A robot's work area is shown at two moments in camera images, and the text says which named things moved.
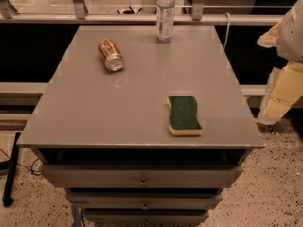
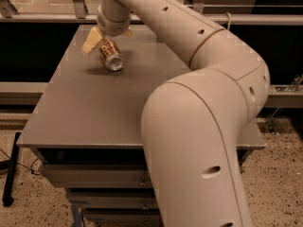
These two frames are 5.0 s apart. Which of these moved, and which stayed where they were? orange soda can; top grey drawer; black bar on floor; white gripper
Moved: white gripper
Stayed: black bar on floor; orange soda can; top grey drawer
